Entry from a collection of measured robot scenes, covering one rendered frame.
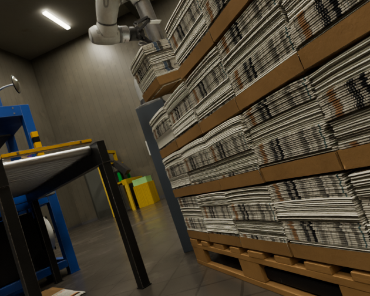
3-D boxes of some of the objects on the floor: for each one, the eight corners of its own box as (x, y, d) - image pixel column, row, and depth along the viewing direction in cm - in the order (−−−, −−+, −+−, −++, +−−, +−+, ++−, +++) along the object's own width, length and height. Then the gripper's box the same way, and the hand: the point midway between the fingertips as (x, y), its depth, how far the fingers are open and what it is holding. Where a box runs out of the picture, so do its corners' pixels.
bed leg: (63, 280, 249) (39, 199, 255) (56, 283, 245) (31, 201, 251) (60, 280, 253) (36, 200, 259) (53, 283, 249) (29, 202, 255)
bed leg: (151, 283, 163) (111, 160, 168) (143, 289, 158) (101, 162, 164) (145, 283, 167) (106, 163, 172) (137, 289, 163) (96, 165, 168)
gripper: (121, 17, 178) (156, 16, 187) (131, 57, 176) (167, 55, 185) (124, 9, 172) (160, 9, 180) (135, 51, 169) (171, 49, 178)
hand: (161, 32), depth 182 cm, fingers open, 14 cm apart
